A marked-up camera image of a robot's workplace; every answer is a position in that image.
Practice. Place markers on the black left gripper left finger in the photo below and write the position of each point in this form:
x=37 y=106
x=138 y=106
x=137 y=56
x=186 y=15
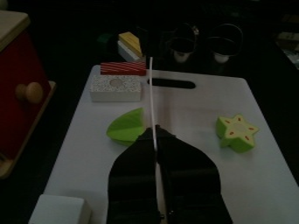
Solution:
x=133 y=180

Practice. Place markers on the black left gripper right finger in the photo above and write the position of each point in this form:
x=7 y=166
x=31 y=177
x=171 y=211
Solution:
x=191 y=180

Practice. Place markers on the white toy cleaver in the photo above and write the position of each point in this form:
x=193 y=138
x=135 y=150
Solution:
x=153 y=102

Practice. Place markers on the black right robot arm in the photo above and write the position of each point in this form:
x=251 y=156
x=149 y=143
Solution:
x=202 y=43

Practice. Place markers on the white cutting board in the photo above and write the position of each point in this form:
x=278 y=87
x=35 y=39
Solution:
x=187 y=131

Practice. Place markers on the green wedge toy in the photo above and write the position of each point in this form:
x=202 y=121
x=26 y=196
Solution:
x=126 y=128

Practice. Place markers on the green star fruit toy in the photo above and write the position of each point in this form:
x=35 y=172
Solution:
x=238 y=133

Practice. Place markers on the white wooden block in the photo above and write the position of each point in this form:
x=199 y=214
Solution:
x=61 y=210

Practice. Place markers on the white speckled rice block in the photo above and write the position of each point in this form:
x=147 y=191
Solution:
x=117 y=88

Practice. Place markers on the red striped fish slice toy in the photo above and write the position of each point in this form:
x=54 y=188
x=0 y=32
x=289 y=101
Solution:
x=123 y=68

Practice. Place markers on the red wooden toy cabinet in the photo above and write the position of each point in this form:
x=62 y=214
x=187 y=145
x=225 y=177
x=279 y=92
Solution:
x=19 y=87

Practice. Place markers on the yellow and white sushi toy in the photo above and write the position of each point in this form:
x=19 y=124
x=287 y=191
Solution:
x=130 y=46

